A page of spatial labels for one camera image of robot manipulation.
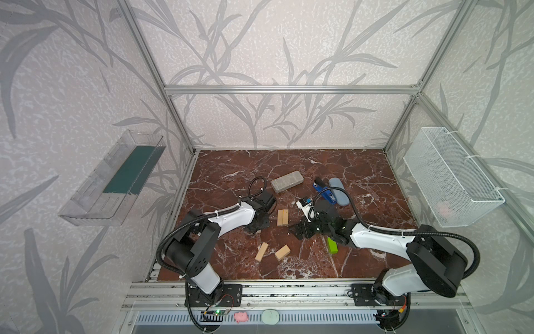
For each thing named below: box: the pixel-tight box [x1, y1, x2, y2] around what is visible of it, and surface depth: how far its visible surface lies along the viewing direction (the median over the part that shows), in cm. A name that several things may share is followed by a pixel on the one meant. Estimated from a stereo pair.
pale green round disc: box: [260, 308, 280, 325], surface depth 69 cm
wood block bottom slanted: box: [255, 242, 269, 263], surface depth 86 cm
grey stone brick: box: [270, 170, 304, 194], surface depth 106 cm
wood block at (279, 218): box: [276, 209, 283, 227], surface depth 94 cm
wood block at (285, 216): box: [282, 209, 289, 225], surface depth 95 cm
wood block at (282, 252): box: [274, 244, 292, 262], surface depth 84 cm
